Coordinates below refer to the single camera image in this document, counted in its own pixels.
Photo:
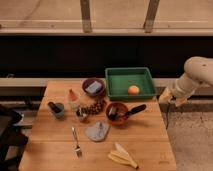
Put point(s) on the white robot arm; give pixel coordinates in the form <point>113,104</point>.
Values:
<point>197,71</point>

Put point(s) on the orange bowl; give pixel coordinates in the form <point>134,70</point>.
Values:
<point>115,113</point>

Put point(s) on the small glass jar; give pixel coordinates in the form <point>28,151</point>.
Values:
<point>81,115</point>

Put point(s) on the clear bottle red cap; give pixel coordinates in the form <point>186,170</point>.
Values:
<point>73,100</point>

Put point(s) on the brown grape bunch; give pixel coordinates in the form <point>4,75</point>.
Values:
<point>95,108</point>

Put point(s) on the silver fork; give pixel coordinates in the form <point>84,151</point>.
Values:
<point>77,148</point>

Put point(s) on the black spatula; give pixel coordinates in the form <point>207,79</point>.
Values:
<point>133,111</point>

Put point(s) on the green plastic tray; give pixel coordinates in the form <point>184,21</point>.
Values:
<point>119,80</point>

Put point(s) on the dark purple bowl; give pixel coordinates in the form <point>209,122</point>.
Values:
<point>88,81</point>

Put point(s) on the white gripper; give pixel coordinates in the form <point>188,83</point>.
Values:
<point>182,88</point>

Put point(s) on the grey cloth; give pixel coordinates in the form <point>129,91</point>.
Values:
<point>98,131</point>

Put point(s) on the orange fruit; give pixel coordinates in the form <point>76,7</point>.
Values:
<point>133,90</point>

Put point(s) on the black chair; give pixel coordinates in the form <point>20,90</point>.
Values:
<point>10,136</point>

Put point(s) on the yellow banana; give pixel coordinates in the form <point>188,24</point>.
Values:
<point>121,156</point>

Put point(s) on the blue cup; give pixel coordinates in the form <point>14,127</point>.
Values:
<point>57,109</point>

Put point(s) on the blue sponge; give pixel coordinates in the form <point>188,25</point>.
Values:
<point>94,87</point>

